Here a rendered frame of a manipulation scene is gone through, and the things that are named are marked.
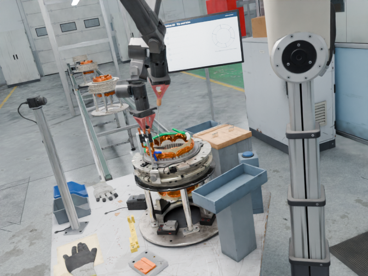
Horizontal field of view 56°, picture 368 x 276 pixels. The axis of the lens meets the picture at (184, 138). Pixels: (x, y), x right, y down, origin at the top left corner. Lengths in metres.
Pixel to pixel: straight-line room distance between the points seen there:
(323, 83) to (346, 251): 1.75
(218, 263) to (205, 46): 1.48
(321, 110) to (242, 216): 2.65
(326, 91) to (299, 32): 2.67
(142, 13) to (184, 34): 1.27
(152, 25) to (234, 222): 0.68
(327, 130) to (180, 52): 2.04
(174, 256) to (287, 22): 0.88
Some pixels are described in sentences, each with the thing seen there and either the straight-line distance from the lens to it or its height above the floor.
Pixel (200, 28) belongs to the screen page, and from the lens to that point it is 2.34.
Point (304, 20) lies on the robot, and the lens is 1.06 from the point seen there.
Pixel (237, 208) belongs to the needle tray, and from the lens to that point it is 1.16.
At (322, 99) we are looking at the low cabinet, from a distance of 3.71.
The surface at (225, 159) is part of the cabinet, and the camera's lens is 1.51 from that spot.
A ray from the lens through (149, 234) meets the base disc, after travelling 1.45.
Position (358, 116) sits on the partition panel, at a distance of 3.82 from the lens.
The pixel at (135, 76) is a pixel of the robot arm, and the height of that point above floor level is 1.40.
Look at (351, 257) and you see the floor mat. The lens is 2.50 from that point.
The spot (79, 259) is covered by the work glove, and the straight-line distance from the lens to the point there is 1.44.
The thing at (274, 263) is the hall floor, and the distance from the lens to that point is 2.45.
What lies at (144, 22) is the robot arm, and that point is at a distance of 1.11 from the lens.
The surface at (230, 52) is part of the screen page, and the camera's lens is 2.32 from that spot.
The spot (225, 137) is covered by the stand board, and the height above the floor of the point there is 1.06.
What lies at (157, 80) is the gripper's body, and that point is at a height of 1.40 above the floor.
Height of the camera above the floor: 1.61
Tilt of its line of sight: 20 degrees down
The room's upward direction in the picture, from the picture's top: 10 degrees counter-clockwise
